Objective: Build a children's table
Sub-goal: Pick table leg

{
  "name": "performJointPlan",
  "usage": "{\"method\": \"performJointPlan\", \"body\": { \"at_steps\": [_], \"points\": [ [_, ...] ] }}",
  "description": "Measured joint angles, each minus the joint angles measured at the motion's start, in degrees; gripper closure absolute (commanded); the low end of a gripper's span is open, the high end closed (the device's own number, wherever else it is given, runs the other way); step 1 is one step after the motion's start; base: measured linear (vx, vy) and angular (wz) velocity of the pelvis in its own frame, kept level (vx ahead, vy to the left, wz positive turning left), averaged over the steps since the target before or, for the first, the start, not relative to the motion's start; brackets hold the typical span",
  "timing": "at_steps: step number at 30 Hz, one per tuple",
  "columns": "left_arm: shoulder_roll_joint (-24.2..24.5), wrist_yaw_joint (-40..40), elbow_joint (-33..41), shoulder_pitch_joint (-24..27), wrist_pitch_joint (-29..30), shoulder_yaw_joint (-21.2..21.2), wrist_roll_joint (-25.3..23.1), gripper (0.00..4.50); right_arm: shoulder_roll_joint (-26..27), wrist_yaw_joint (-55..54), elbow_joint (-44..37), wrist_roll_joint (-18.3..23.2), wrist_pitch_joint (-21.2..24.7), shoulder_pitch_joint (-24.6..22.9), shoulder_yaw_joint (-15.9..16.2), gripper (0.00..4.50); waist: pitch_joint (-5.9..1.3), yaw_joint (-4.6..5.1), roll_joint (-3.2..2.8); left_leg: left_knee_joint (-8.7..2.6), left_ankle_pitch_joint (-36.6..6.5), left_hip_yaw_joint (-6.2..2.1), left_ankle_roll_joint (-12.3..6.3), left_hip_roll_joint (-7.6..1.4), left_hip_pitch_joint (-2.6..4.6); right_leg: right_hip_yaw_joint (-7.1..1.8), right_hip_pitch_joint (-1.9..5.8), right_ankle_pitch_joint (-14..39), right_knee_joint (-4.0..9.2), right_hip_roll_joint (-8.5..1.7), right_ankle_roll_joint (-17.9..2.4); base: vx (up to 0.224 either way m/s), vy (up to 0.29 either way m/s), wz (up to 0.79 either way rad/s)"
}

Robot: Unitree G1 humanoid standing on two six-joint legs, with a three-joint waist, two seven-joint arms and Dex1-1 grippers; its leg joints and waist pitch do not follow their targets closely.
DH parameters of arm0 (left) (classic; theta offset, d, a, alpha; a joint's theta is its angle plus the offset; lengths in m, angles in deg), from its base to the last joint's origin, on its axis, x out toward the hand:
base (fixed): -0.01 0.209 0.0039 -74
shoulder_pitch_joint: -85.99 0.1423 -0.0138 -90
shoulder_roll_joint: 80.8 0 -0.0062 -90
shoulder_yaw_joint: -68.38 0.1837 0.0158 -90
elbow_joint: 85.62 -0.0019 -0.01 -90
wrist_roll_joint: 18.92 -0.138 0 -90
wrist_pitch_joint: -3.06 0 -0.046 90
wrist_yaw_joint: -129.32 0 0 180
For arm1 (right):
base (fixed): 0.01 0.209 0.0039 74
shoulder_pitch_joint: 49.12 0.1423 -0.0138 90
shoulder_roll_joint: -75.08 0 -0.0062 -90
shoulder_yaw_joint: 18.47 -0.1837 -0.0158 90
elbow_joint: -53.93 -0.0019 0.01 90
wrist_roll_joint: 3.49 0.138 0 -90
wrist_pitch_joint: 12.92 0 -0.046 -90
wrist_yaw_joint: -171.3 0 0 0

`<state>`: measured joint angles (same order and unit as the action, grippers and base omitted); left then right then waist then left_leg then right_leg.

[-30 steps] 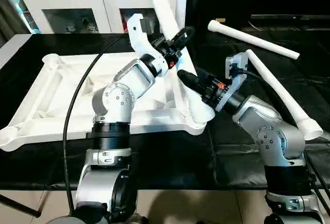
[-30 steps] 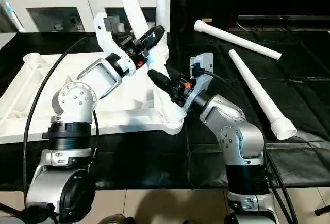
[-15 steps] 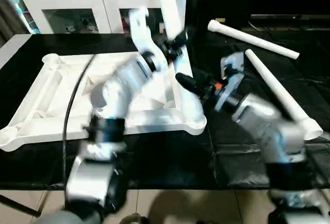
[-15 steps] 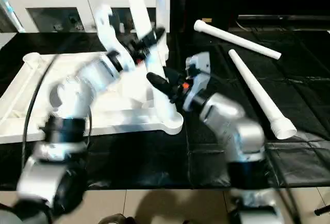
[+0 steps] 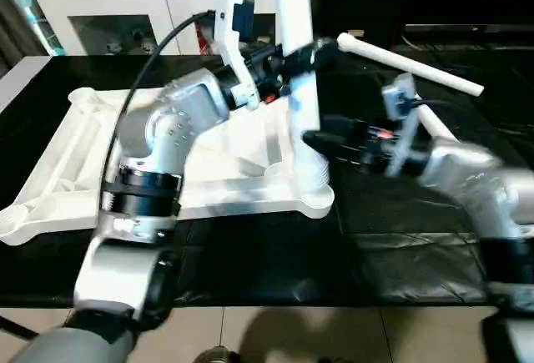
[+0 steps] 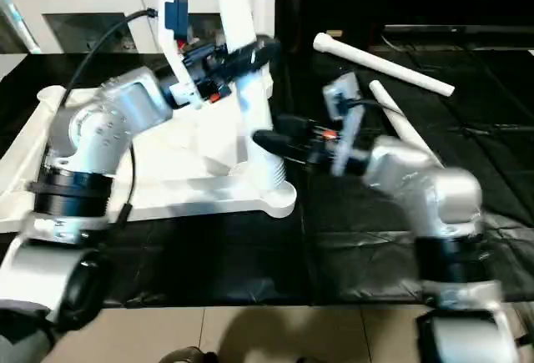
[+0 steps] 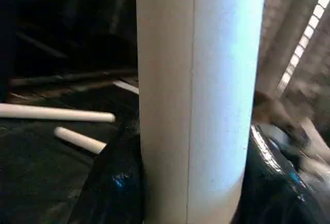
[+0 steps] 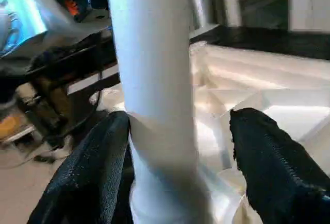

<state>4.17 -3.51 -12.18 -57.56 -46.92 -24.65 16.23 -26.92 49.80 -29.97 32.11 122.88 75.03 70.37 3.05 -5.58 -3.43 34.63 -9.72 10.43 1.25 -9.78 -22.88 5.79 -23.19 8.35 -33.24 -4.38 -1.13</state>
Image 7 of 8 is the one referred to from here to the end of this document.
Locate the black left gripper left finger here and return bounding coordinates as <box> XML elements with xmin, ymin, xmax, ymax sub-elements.
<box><xmin>67</xmin><ymin>116</ymin><xmax>146</xmax><ymax>224</ymax></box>

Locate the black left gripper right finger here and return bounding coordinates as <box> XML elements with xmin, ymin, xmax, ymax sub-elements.
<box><xmin>232</xmin><ymin>124</ymin><xmax>330</xmax><ymax>224</ymax></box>

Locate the white plastic table leg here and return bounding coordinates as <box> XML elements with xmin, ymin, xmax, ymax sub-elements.
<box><xmin>0</xmin><ymin>103</ymin><xmax>116</xmax><ymax>123</ymax></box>
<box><xmin>54</xmin><ymin>126</ymin><xmax>107</xmax><ymax>155</ymax></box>
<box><xmin>135</xmin><ymin>0</ymin><xmax>267</xmax><ymax>224</ymax></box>

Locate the black work mat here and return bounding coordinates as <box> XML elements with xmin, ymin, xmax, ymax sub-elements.
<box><xmin>0</xmin><ymin>80</ymin><xmax>141</xmax><ymax>224</ymax></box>

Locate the grey window curtain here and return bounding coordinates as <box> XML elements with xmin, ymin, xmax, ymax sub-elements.
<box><xmin>255</xmin><ymin>0</ymin><xmax>330</xmax><ymax>111</ymax></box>

